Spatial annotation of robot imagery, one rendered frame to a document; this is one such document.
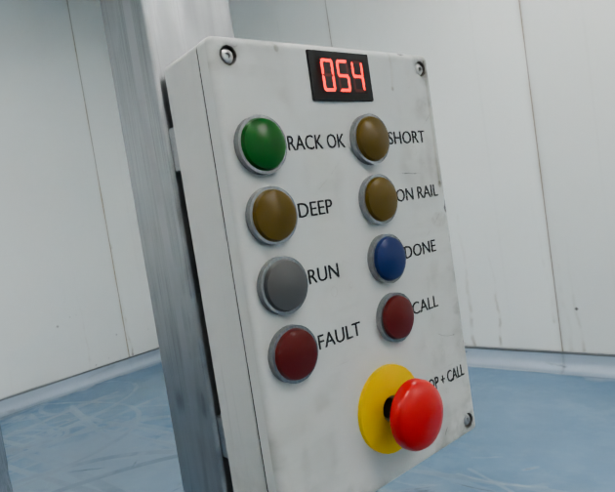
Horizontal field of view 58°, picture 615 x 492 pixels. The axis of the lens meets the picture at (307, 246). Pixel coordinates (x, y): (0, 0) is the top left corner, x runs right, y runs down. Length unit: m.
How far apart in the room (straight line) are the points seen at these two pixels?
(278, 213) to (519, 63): 2.88
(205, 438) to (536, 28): 2.90
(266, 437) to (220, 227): 0.11
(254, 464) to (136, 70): 0.23
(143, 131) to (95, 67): 4.41
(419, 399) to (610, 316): 2.77
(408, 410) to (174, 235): 0.17
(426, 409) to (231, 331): 0.12
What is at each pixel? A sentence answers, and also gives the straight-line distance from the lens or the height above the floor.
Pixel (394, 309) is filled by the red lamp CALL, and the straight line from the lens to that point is 0.34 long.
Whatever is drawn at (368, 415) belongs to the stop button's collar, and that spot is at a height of 0.89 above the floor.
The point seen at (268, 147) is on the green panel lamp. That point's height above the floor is 1.05.
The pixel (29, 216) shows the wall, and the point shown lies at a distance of 4.29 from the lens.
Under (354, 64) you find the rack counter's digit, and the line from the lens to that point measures 0.34.
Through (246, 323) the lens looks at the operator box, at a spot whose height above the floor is 0.96.
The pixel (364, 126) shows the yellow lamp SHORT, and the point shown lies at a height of 1.06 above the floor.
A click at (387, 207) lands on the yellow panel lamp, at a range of 0.33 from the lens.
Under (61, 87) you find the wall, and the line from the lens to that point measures 4.59.
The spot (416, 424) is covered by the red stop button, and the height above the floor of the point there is 0.89.
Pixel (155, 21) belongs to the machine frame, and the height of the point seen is 1.13.
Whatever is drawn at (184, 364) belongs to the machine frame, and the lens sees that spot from 0.36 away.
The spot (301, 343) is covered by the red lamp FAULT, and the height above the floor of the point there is 0.95.
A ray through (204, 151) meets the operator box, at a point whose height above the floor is 1.05.
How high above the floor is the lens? 1.01
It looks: 4 degrees down
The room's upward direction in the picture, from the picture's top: 9 degrees counter-clockwise
